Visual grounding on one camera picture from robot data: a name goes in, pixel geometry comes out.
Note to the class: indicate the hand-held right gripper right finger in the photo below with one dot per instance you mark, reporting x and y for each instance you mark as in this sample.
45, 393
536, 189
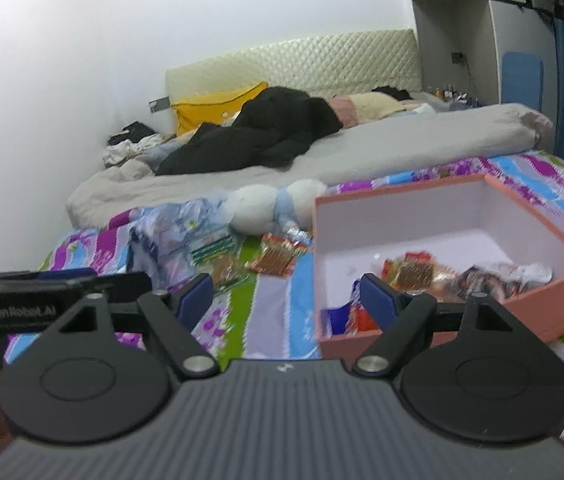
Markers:
377, 302

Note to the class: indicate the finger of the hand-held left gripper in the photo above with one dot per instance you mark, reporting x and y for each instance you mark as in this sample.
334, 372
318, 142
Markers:
127, 285
67, 274

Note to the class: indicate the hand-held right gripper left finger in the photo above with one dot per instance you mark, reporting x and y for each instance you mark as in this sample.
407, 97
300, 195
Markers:
197, 297

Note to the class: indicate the orange snack packet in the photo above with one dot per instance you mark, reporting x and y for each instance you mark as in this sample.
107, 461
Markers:
362, 320

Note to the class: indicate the brown snack packet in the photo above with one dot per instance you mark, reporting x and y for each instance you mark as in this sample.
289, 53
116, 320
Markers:
227, 272

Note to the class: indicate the blue purple snack packet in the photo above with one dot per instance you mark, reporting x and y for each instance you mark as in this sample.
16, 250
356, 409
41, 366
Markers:
334, 320

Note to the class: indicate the pile of snack packets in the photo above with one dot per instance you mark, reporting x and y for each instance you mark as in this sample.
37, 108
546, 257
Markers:
412, 270

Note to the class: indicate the red gold snack packet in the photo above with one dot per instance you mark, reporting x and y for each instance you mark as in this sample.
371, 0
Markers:
277, 257

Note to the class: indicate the pink cardboard box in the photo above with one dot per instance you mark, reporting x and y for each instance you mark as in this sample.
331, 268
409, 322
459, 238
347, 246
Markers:
537, 315

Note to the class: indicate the green white snack packet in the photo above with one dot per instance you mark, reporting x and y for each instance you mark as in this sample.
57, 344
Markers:
212, 247

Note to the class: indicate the pale blue floral plastic bag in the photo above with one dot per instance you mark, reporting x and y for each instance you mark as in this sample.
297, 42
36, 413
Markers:
162, 230

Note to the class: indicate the floral striped bedsheet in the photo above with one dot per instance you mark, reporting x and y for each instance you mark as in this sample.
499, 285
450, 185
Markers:
272, 320

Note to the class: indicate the white plush toy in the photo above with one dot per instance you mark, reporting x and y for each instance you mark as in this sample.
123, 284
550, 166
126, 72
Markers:
257, 207

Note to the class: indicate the heap of crumpled clothes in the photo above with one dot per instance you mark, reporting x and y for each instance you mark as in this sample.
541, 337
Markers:
129, 145

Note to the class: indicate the grey duvet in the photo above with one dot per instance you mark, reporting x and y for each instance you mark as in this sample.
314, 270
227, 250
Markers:
412, 145

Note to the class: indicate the black jacket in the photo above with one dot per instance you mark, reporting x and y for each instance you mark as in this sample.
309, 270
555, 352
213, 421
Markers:
252, 135

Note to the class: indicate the yellow pillow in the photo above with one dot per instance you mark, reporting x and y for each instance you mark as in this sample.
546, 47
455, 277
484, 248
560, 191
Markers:
202, 110

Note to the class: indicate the cream and pink pillow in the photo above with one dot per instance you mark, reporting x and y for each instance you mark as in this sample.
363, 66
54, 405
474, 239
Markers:
372, 105

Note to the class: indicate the small dark cloth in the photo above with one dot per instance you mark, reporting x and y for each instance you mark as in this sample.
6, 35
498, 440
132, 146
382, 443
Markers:
392, 93

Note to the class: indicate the row of small bottles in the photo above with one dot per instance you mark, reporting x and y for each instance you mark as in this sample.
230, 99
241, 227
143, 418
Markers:
452, 95

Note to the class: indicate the cream quilted headboard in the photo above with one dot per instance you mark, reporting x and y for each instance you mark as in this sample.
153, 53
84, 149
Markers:
337, 65

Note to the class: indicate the blue padded board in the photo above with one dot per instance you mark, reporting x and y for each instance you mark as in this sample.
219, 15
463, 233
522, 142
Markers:
522, 80

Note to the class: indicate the grey wall socket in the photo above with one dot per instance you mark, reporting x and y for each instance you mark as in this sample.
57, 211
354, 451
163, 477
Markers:
158, 105

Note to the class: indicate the black wall plug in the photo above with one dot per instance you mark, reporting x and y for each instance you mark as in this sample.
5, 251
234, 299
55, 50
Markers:
457, 57

